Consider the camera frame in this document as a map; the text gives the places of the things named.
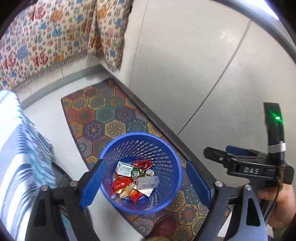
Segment long red snack wrapper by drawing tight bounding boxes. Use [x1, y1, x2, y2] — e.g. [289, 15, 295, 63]
[111, 176, 132, 193]

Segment pale yellow snack packet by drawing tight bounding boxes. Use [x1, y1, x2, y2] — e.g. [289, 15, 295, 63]
[119, 183, 135, 199]

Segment orange snack bag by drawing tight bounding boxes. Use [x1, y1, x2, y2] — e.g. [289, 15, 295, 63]
[128, 190, 143, 204]

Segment clear plastic Kuromi box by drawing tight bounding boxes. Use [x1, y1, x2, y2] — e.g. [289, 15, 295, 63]
[135, 176, 159, 190]

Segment red foil bag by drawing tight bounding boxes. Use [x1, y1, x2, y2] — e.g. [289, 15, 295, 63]
[132, 159, 152, 171]

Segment green white milk carton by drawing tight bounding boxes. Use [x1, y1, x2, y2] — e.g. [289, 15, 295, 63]
[137, 188, 154, 197]

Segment blue plastic trash basket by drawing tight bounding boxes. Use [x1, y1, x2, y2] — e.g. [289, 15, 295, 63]
[100, 133, 182, 215]

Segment person's right hand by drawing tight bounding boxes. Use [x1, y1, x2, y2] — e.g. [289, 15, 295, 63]
[257, 184, 295, 230]

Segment blue striped tablecloth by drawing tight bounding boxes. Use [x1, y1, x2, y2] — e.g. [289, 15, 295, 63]
[1, 90, 69, 240]

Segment white lower cabinets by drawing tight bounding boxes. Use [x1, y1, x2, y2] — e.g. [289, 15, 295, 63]
[120, 0, 296, 181]

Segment patterned fu character cloth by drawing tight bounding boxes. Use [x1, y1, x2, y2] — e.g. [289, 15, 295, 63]
[1, 1, 133, 91]

